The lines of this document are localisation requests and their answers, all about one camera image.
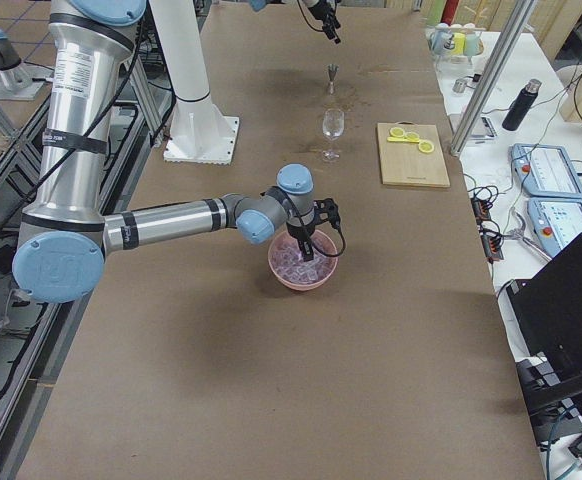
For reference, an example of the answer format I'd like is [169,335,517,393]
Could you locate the black laptop monitor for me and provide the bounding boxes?
[504,231,582,401]

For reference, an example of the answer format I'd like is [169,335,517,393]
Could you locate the white pedestal column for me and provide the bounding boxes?
[150,0,240,165]

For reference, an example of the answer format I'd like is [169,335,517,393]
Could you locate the aluminium frame post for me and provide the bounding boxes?
[450,0,537,157]

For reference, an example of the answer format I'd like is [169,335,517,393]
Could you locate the near blue teach pendant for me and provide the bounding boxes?
[527,197,582,258]

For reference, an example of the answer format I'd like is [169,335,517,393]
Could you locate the yellow lemon slice near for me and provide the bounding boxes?
[418,141,435,153]

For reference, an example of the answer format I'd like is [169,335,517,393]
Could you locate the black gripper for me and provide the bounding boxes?
[315,0,341,44]
[287,223,315,262]

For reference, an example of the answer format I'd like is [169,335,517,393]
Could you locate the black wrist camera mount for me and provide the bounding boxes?
[313,198,341,231]

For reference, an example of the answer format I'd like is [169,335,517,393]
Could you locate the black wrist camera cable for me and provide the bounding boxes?
[285,199,347,259]

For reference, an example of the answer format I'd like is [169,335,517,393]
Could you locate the white kitchen scale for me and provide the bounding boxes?
[448,114,497,143]

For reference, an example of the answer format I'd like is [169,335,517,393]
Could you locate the blue teach pendant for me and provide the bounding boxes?
[509,143,582,199]
[527,197,582,258]

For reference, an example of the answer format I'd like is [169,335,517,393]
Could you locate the tray of pastel cups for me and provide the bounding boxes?
[426,23,485,64]

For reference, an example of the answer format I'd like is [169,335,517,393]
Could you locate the far blue teach pendant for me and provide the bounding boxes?
[509,143,582,199]

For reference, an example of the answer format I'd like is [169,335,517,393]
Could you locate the small steel cup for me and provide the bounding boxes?
[452,78,471,95]

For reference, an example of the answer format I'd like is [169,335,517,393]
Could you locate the yellow lemon slice far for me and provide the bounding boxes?
[389,126,405,138]

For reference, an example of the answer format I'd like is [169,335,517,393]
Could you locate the yellow lemon slice middle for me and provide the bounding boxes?
[404,131,420,143]

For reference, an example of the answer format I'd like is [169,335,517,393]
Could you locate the yellow lemon slice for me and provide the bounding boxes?
[418,141,435,153]
[404,131,420,143]
[389,126,405,138]

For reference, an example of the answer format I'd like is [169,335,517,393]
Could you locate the pink bowl of ice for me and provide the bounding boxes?
[268,231,338,291]

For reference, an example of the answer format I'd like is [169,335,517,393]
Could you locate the black insulated bottle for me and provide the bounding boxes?
[502,78,542,131]

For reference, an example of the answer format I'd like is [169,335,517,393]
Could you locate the bamboo cutting board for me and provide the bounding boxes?
[376,123,450,188]

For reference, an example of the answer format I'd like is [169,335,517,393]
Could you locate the clear wine glass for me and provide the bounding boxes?
[322,108,345,162]

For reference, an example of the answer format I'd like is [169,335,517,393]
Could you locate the steel jigger measuring cup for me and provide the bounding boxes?
[327,63,339,95]

